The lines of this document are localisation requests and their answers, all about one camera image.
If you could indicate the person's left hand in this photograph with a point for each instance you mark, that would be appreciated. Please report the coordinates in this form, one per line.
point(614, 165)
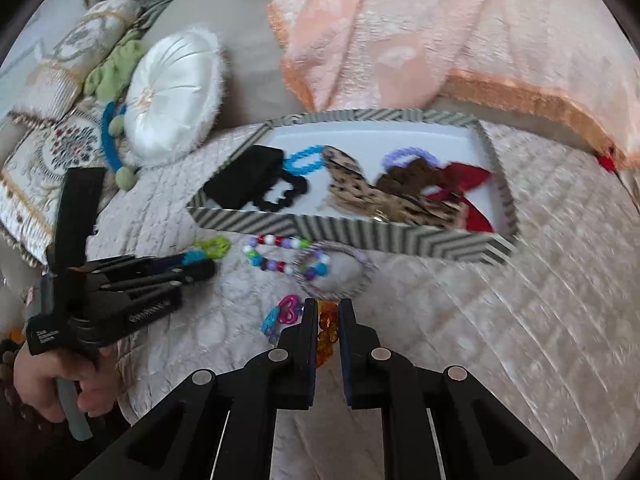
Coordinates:
point(35, 380)

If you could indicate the silver lilac bangle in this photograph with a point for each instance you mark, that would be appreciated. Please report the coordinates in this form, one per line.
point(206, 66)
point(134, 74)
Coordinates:
point(370, 272)

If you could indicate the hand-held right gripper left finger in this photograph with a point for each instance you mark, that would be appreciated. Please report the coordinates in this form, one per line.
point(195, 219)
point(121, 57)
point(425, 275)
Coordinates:
point(310, 360)

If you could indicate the red bow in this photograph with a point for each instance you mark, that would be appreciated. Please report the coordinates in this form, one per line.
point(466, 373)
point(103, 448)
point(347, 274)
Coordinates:
point(460, 177)

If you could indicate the person's left forearm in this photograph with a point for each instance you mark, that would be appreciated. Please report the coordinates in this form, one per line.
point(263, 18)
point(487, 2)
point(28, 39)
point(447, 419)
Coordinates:
point(40, 450)

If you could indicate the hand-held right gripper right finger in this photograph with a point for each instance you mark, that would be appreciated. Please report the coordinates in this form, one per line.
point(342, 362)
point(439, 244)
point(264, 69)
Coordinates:
point(346, 360)

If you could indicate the embroidered floral cushion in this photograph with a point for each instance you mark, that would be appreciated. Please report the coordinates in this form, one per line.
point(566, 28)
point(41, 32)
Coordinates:
point(60, 145)

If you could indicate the black scrunchie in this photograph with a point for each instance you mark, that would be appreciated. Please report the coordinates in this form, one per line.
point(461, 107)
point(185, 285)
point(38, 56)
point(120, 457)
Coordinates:
point(297, 185)

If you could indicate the leopard print bow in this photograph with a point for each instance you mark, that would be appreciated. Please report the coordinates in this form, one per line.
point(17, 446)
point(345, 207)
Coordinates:
point(360, 190)

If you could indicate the striped cardboard box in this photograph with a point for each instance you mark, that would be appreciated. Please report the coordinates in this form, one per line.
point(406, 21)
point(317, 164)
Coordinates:
point(350, 140)

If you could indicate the beige cushion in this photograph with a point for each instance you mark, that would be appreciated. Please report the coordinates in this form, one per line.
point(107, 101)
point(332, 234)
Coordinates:
point(250, 75)

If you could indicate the green plush toy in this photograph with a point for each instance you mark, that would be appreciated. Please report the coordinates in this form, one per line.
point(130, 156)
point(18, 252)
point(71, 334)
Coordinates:
point(115, 70)

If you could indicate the small red cloth item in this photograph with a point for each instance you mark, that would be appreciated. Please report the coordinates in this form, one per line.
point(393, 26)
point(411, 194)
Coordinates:
point(607, 162)

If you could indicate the blue headband with green pompoms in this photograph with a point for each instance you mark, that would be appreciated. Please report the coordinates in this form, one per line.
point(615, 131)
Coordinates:
point(107, 145)

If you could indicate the black velvet pouch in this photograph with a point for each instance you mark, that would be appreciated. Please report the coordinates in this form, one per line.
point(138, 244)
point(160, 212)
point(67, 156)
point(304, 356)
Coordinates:
point(245, 175)

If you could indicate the quilted cream bedspread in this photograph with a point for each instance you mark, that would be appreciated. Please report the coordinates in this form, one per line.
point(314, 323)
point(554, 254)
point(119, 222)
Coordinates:
point(500, 335)

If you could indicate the peach fringed blanket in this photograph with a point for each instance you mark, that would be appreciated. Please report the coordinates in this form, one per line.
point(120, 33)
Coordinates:
point(400, 35)

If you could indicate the white round satin pillow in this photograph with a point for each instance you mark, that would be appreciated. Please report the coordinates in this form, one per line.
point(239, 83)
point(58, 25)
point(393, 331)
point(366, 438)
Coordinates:
point(170, 100)

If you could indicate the cream gold trimmed cushion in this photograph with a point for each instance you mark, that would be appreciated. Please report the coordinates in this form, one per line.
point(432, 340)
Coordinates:
point(65, 60)

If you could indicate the brown scrunchie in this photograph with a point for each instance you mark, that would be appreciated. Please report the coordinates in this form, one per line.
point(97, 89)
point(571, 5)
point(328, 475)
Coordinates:
point(405, 177)

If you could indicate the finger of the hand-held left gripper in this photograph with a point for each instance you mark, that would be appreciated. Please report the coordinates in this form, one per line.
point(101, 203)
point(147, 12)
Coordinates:
point(150, 305)
point(190, 271)

